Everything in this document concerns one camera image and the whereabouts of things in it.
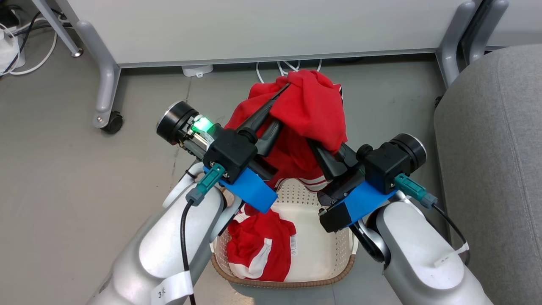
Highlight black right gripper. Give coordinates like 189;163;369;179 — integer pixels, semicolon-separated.
255;120;367;208

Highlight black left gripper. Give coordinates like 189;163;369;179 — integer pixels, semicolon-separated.
156;83;291;161

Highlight red garment white striped hem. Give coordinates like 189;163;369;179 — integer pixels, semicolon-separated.
224;69;348;191

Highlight red garment white stripes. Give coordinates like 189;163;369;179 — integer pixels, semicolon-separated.
227;203;297;282

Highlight cream perforated laundry basket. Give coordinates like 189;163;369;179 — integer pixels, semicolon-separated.
210;178;358;288

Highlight white power adapter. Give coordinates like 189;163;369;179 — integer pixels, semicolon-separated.
182;64;213;78

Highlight wide white partition panel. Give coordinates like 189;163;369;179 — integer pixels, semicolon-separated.
55;0;470;68

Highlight black caster wheel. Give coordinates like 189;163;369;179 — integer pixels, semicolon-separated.
101;111;124;135

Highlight grey partition leg with caster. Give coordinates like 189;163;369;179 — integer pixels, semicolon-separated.
75;20;122;128

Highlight grey fabric sofa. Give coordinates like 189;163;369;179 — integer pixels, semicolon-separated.
434;44;542;305

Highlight white tape label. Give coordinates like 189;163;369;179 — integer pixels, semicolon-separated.
151;270;194;305

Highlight slanted grey metal table leg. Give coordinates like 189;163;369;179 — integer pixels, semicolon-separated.
32;0;83;58

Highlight narrow white partition panel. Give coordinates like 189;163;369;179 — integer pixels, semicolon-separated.
487;0;542;48

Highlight white power strip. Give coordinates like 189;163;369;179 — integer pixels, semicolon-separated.
0;29;26;73

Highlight looped white cable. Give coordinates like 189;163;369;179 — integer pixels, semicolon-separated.
256;59;322;84

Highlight left black cable teal connector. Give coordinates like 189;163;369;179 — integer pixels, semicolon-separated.
180;163;226;305

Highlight black cable teal connector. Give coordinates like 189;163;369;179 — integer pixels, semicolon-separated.
394;173;470;265
180;163;226;305

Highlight right black cable teal connector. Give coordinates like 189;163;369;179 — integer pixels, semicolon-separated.
394;173;470;265

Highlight white cable tag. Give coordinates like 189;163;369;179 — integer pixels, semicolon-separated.
433;242;470;268

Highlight long white floor cable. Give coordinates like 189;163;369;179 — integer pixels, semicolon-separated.
0;23;58;77

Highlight black floor cable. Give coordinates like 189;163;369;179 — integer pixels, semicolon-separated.
0;9;72;76

